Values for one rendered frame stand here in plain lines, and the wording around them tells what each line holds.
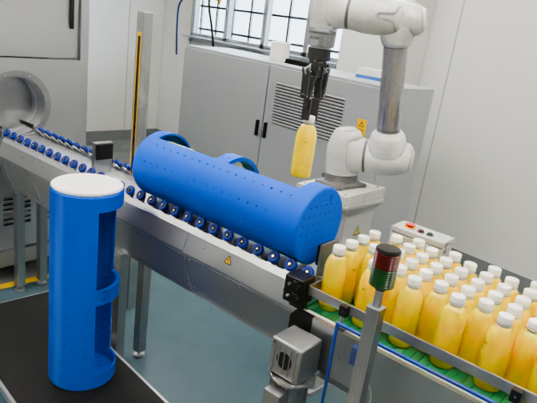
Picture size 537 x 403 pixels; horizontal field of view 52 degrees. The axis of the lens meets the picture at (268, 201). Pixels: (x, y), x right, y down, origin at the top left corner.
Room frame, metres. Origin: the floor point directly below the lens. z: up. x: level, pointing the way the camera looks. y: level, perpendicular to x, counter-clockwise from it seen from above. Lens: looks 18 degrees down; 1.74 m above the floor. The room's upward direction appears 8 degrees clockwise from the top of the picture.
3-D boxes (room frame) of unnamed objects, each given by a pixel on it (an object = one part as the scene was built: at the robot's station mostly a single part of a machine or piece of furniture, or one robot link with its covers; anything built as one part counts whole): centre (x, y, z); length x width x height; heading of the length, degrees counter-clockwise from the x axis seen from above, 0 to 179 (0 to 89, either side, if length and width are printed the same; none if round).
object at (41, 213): (3.07, 1.34, 0.31); 0.06 x 0.06 x 0.63; 52
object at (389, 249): (1.25, -0.31, 1.18); 0.06 x 0.06 x 0.16
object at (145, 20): (2.95, 0.75, 0.85); 0.06 x 0.06 x 1.70; 52
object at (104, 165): (2.59, 0.83, 1.00); 0.10 x 0.04 x 0.15; 142
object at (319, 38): (1.87, -0.10, 1.71); 0.09 x 0.09 x 0.06
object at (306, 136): (1.87, -0.10, 1.34); 0.07 x 0.07 x 0.20
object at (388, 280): (1.25, -0.31, 1.18); 0.06 x 0.06 x 0.05
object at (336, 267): (1.59, -0.24, 1.00); 0.07 x 0.07 x 0.20
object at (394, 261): (1.25, -0.31, 1.23); 0.06 x 0.06 x 0.04
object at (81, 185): (2.08, 0.72, 1.03); 0.28 x 0.28 x 0.01
